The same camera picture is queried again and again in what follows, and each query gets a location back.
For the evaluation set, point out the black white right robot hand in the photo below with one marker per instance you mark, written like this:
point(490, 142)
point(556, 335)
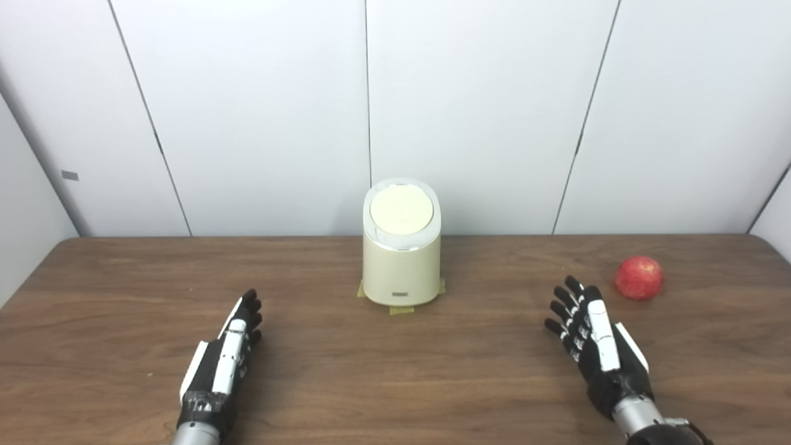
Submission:
point(609, 364)

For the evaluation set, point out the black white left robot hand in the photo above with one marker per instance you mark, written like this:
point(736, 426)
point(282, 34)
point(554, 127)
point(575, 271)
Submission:
point(210, 377)

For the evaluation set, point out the red apple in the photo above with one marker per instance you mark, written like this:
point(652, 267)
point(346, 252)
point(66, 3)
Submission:
point(639, 278)

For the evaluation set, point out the cream lidded trash can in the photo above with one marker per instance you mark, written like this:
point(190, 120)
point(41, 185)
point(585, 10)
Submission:
point(401, 272)

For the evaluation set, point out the round cream bin lid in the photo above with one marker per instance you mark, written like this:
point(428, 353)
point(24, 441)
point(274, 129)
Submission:
point(401, 210)

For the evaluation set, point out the small grey wall label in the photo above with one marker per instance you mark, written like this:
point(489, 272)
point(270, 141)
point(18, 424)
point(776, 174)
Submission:
point(70, 175)

